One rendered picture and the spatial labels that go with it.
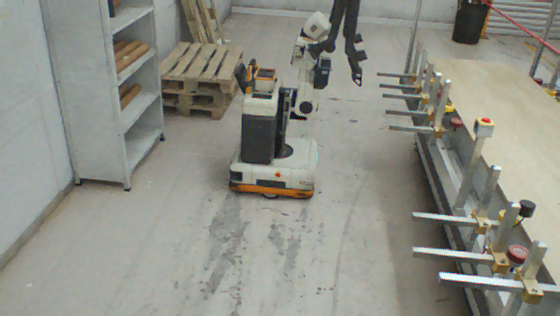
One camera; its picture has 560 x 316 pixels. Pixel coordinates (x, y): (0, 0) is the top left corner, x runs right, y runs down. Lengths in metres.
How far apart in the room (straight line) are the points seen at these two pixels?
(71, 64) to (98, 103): 0.32
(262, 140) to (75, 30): 1.47
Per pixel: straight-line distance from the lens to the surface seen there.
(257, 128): 3.36
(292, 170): 3.48
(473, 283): 1.79
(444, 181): 2.82
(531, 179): 2.67
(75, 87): 3.53
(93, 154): 3.73
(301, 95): 3.39
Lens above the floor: 2.09
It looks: 30 degrees down
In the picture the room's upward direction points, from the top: 3 degrees clockwise
